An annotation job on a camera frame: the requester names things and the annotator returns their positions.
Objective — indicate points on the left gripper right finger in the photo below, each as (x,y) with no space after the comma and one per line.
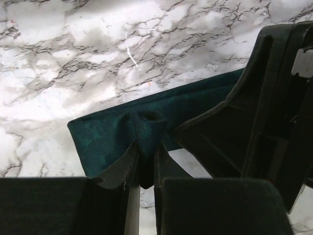
(164,167)

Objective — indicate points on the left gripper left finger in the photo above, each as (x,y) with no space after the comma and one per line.
(117,196)

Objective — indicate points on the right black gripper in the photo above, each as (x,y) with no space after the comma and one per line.
(274,98)

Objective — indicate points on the dark green tie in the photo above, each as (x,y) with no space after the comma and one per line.
(101,138)

